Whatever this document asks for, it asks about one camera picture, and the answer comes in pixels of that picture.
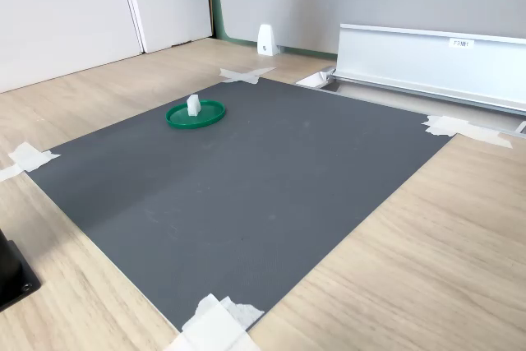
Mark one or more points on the white duct label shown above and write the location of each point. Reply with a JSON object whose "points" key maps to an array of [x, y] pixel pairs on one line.
{"points": [[462, 43]]}

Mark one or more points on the dark grey mat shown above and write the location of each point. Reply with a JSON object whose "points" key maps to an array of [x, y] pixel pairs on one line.
{"points": [[246, 203]]}

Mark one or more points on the white tape piece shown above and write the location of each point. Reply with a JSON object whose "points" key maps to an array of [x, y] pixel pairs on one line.
{"points": [[244, 75], [448, 126], [213, 324], [30, 158]]}

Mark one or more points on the round green lid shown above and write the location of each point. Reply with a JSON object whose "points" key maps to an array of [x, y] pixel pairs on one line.
{"points": [[205, 114]]}

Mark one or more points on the small white plastic terminal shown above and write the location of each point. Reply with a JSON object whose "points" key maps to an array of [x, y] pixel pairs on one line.
{"points": [[193, 105]]}

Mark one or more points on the small white bracket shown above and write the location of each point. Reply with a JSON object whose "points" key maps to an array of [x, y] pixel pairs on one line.
{"points": [[265, 40]]}

